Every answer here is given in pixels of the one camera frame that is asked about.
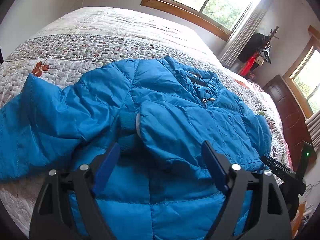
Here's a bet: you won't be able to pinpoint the dark wooden headboard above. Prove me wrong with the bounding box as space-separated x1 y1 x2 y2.
263 75 311 170

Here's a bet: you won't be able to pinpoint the floral quilted bedspread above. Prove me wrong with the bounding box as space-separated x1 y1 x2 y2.
0 6 293 238

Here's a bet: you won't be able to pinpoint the large wooden framed window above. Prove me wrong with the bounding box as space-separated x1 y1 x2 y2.
141 0 259 41

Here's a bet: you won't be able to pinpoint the blue puffer jacket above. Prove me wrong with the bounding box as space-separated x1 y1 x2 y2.
1 56 271 239

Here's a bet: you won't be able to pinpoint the dark clothes on rack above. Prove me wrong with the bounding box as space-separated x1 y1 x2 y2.
238 33 271 63

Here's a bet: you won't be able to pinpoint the wooden coat rack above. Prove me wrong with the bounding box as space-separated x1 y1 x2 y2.
264 26 279 49

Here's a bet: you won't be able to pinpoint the grey striped curtain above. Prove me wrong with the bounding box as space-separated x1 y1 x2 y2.
218 0 273 67

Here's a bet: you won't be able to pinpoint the red hanging garment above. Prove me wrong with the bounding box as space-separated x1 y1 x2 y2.
240 51 259 76

